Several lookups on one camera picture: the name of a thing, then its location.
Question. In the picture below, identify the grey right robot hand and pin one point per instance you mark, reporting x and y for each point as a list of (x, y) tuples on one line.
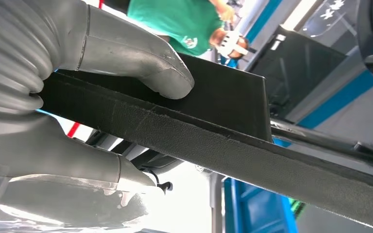
[(125, 48)]

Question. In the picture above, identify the person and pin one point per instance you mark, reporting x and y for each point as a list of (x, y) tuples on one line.
[(173, 22)]

